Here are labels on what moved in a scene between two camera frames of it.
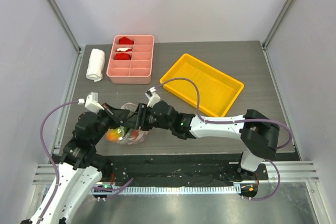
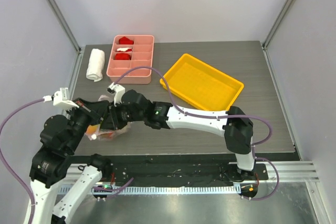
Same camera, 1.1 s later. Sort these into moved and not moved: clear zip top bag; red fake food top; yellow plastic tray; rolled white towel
Moved: clear zip top bag
Not moved: yellow plastic tray; red fake food top; rolled white towel
